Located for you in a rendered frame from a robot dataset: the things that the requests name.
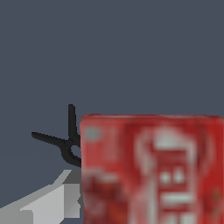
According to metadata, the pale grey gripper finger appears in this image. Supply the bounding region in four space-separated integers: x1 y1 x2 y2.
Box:
0 169 83 224

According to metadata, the black spring clamp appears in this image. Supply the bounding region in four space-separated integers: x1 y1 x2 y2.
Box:
31 103 82 168

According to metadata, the red printed box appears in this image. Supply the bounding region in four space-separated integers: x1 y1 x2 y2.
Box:
79 113 224 224

